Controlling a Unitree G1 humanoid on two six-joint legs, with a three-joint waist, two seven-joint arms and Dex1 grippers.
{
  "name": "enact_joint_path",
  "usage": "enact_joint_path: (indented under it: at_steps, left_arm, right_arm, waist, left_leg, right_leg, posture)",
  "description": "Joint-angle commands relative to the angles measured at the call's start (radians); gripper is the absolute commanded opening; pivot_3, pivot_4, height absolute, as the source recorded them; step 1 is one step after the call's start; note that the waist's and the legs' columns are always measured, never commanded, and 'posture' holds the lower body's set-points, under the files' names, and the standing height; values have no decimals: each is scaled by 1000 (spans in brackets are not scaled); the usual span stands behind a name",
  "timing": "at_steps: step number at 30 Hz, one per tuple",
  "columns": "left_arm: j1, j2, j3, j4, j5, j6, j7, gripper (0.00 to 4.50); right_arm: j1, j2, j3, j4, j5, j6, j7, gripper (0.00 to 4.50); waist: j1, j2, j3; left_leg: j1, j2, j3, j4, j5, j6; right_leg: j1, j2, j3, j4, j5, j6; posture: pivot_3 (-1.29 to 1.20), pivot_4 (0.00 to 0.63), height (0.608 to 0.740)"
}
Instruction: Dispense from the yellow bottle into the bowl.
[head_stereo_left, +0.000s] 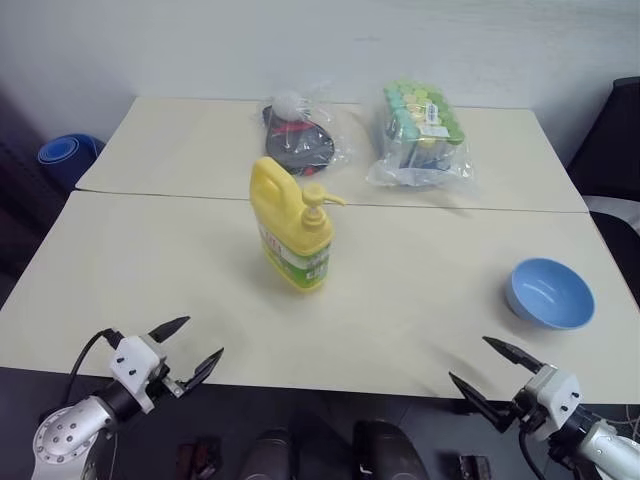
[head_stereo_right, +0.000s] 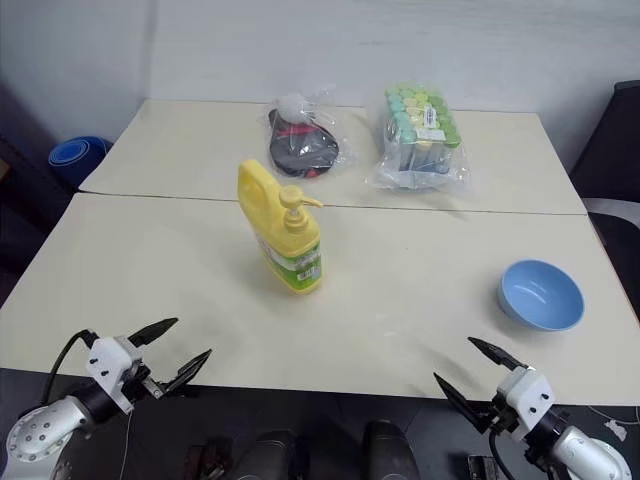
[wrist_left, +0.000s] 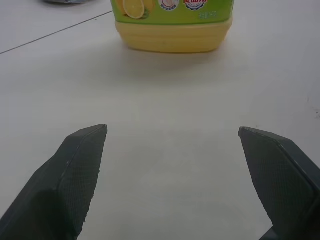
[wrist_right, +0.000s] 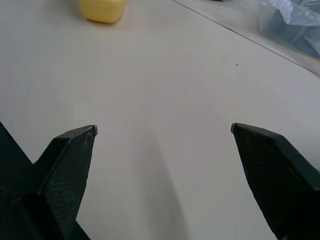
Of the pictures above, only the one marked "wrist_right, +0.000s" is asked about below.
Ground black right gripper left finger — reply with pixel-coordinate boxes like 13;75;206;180
0;120;99;240

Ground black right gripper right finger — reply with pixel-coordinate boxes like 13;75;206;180
230;122;320;240

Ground clear plastic bag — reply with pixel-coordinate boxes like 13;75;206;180
258;9;320;60
259;0;320;27

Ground yellow plastic container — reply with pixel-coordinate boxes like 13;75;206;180
76;0;128;25

